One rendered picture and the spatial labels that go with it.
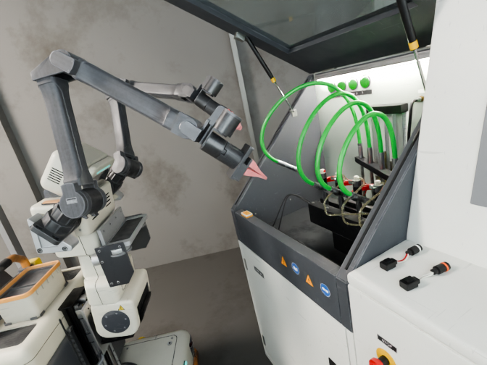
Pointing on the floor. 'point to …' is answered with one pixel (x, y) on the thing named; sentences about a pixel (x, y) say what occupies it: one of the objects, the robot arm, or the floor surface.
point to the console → (439, 180)
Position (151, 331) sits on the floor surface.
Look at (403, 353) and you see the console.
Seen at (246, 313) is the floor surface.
